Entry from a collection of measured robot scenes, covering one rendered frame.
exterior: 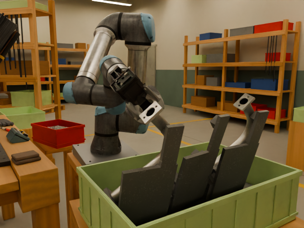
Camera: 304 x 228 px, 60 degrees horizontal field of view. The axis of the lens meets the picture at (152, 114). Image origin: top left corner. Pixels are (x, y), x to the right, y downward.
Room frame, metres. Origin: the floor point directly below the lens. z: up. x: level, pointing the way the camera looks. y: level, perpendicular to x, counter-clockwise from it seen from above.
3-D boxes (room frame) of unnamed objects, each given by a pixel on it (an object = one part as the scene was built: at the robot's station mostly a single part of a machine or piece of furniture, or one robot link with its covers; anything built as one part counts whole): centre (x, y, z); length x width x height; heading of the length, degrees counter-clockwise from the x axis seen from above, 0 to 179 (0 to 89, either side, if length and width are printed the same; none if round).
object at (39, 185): (1.55, 0.87, 0.82); 1.50 x 0.14 x 0.15; 36
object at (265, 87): (6.54, -1.91, 1.10); 3.01 x 0.55 x 2.20; 32
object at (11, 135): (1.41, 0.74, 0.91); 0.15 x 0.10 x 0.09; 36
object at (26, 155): (1.07, 0.53, 0.91); 0.10 x 0.08 x 0.03; 130
